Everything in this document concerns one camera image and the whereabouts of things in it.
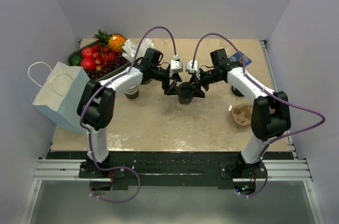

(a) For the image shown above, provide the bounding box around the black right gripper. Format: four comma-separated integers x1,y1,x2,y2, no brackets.
189,67,222,98

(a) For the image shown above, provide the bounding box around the black plastic cup lid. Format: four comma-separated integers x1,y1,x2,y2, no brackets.
177,82,194,98

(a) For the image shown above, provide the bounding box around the white paper coffee cup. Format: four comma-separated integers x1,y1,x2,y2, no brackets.
178,95,193,105

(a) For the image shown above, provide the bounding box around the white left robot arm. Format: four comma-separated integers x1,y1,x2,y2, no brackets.
77,48,183,177

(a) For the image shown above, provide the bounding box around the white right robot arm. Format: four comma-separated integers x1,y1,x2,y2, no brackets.
186,49,291,178

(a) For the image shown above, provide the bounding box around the metal straw holder tin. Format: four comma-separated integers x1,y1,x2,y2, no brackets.
140,78,153,85

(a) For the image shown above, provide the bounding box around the stack of paper cups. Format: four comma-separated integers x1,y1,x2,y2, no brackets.
124,85,139,101

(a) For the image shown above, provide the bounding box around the cardboard cup carrier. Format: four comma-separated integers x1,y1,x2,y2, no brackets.
230,104,253,127

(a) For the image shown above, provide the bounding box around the blue card package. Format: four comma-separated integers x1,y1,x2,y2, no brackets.
229,52,252,66

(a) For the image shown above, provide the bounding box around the pineapple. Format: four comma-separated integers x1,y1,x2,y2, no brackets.
93,29,127,53

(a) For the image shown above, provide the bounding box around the dark purple grape bunch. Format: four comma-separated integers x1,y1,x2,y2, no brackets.
85,51,128,80

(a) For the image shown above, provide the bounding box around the red apple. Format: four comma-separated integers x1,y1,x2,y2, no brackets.
81,57,96,70
81,47,93,59

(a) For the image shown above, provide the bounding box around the green lime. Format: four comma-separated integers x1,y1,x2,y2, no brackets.
70,56,82,66

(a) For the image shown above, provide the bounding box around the grey fruit tray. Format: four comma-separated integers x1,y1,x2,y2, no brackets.
68,41,130,81

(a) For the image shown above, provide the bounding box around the light blue paper bag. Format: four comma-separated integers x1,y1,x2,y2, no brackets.
28,62,90,135

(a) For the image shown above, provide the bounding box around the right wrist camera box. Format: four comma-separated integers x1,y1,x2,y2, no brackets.
185,60,199,75

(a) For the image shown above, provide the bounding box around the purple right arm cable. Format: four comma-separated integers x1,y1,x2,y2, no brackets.
192,32,326,198

